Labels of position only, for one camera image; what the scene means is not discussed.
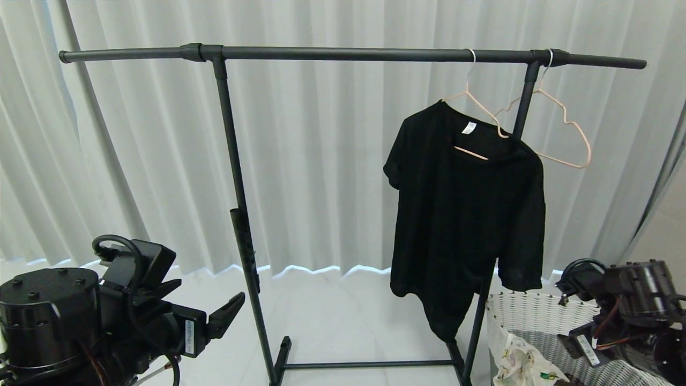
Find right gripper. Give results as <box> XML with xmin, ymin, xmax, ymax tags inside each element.
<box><xmin>557</xmin><ymin>321</ymin><xmax>645</xmax><ymax>372</ymax></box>

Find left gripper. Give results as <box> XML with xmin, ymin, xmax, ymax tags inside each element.
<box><xmin>102</xmin><ymin>291</ymin><xmax>246</xmax><ymax>372</ymax></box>

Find cream printed garment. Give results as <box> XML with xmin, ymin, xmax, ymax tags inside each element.
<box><xmin>492</xmin><ymin>331</ymin><xmax>570</xmax><ymax>386</ymax></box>

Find black garment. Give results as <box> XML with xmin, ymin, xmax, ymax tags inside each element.
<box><xmin>383</xmin><ymin>100</ymin><xmax>547</xmax><ymax>343</ymax></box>

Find pink clothes hanger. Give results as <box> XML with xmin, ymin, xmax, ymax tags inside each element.
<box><xmin>441</xmin><ymin>50</ymin><xmax>511</xmax><ymax>161</ymax></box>
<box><xmin>495</xmin><ymin>50</ymin><xmax>592</xmax><ymax>170</ymax></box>

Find white laundry basket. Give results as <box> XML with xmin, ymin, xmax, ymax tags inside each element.
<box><xmin>485</xmin><ymin>291</ymin><xmax>677</xmax><ymax>386</ymax></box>

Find black clothes rack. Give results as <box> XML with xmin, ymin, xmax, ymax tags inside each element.
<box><xmin>58</xmin><ymin>43</ymin><xmax>647</xmax><ymax>386</ymax></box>

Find white curtain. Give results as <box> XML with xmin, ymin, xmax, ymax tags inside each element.
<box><xmin>0</xmin><ymin>0</ymin><xmax>686</xmax><ymax>282</ymax></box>

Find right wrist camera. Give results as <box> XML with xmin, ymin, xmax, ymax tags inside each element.
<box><xmin>555</xmin><ymin>268</ymin><xmax>609</xmax><ymax>307</ymax></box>

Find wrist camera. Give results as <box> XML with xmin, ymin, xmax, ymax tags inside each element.
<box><xmin>99</xmin><ymin>239</ymin><xmax>183</xmax><ymax>307</ymax></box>
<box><xmin>555</xmin><ymin>268</ymin><xmax>609</xmax><ymax>307</ymax></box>

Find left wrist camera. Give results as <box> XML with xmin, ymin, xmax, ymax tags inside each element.
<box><xmin>99</xmin><ymin>239</ymin><xmax>183</xmax><ymax>307</ymax></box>

